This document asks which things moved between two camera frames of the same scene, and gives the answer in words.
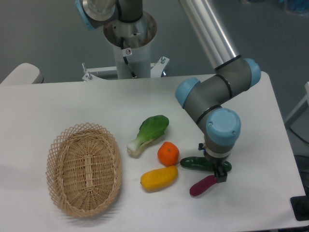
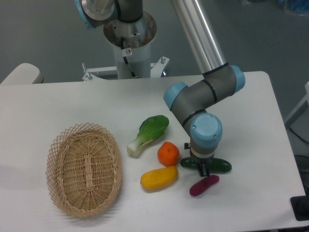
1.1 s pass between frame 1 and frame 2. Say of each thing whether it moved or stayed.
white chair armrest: stayed
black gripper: moved
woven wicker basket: stayed
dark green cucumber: stayed
